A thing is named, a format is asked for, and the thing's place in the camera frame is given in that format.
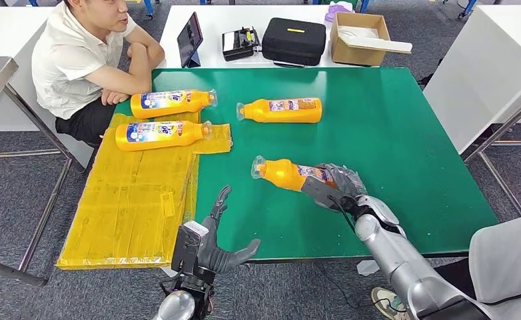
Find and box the orange detergent bottle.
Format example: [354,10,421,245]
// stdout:
[251,155,337,193]
[115,120,213,153]
[130,89,219,120]
[236,97,323,125]

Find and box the person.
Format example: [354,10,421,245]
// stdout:
[31,0,167,145]
[370,209,521,320]

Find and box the person's right hand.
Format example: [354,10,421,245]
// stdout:
[127,41,149,59]

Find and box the black tablet with blue stand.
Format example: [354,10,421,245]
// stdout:
[177,11,205,69]

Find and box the thin black cable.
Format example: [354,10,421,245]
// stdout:
[315,263,361,311]

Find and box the brown cardboard box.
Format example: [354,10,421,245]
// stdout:
[329,11,392,67]

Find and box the purple plastic object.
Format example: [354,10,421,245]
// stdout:
[324,1,355,23]

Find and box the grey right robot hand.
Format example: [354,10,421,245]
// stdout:
[314,163,368,209]

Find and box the green table mat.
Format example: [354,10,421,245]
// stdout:
[112,67,500,261]

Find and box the white table with side panel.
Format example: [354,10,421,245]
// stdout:
[0,6,96,169]

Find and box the person's left hand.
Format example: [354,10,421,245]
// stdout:
[101,90,132,107]

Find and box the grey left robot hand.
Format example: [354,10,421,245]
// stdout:
[197,185,262,275]

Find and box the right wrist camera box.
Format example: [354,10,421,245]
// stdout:
[300,176,359,214]

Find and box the black bag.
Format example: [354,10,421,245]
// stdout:
[416,59,445,90]

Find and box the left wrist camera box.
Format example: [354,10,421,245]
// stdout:
[170,220,209,277]

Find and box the yellow plastic sheet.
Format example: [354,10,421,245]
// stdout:
[56,112,234,271]

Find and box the white foam board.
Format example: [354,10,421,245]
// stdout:
[337,25,414,55]

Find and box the white table with metal legs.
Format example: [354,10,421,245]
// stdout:
[422,5,521,218]

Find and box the black hard carry case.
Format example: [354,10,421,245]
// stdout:
[261,17,328,69]

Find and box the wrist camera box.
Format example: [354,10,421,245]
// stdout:
[300,176,359,214]
[170,220,209,277]

